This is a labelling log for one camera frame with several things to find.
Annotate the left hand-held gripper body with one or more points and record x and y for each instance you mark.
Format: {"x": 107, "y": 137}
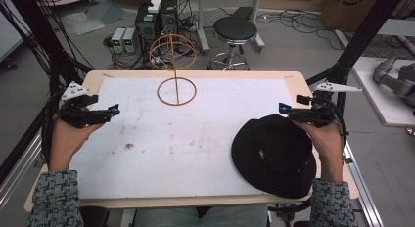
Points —
{"x": 73, "y": 90}

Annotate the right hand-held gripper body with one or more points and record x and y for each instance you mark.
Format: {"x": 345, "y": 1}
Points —
{"x": 321, "y": 113}

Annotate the black bucket hat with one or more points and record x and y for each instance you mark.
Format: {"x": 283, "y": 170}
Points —
{"x": 270, "y": 155}

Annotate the person's right hand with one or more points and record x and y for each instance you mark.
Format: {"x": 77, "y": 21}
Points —
{"x": 328, "y": 145}

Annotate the person's left hand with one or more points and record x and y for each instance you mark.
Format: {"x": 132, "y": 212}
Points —
{"x": 63, "y": 142}

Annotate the white floor board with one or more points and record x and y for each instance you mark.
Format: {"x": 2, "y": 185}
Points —
{"x": 378, "y": 99}

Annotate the grey bench power supply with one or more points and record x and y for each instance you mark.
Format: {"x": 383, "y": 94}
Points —
{"x": 118, "y": 39}
{"x": 129, "y": 40}

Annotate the white paper sheet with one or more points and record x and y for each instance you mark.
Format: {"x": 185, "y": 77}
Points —
{"x": 81, "y": 23}

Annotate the white table mat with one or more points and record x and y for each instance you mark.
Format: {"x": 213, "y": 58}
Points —
{"x": 179, "y": 148}

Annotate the white desk leg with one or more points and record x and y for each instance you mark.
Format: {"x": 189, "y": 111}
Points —
{"x": 257, "y": 28}
{"x": 202, "y": 28}

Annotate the teal sheet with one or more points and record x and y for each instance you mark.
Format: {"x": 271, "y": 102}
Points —
{"x": 113, "y": 12}

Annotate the black computer tower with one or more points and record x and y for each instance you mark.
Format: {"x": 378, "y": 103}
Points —
{"x": 146, "y": 26}
{"x": 169, "y": 18}

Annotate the black round stool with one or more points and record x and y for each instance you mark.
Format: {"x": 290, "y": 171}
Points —
{"x": 235, "y": 29}

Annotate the cardboard box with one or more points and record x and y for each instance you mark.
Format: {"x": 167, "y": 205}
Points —
{"x": 345, "y": 8}

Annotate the small white box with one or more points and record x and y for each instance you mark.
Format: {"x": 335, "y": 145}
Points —
{"x": 154, "y": 6}

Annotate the black frame post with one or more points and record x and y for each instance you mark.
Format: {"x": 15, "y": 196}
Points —
{"x": 36, "y": 34}
{"x": 362, "y": 34}

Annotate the aluminium rail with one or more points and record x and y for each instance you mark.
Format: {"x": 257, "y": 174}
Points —
{"x": 16, "y": 178}
{"x": 362, "y": 188}

